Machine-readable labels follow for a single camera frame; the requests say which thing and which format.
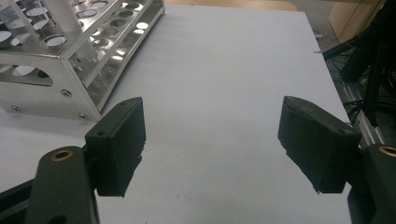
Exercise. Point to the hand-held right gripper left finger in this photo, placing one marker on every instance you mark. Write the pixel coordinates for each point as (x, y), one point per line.
(118, 149)

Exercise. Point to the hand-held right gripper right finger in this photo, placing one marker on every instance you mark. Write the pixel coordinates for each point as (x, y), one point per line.
(317, 146)

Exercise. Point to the metal test tube rack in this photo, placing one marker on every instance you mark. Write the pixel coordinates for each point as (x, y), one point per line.
(37, 90)

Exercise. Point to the orange capped test tube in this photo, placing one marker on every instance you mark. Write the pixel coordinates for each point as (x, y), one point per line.
(62, 15)

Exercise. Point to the black tripod stand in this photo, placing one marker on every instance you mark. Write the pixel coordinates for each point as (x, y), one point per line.
(373, 62)

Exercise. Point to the light wooden cabinet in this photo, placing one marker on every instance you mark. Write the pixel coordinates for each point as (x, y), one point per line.
(351, 18)

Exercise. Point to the aluminium floor rail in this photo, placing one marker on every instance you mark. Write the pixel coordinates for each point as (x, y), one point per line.
(364, 124)

